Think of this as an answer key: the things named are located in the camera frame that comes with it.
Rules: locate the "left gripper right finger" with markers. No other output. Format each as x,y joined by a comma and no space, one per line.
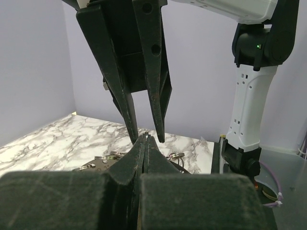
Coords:
171,200

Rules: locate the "black mounting base rail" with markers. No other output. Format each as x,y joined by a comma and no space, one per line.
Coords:
217,160

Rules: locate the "round metal keyring disc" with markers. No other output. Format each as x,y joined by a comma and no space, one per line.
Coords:
143,157

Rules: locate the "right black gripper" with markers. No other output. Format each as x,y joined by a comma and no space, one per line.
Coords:
127,40

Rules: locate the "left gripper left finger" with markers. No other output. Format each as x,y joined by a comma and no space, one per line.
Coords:
69,200

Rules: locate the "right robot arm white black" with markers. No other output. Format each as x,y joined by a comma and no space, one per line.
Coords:
264,39

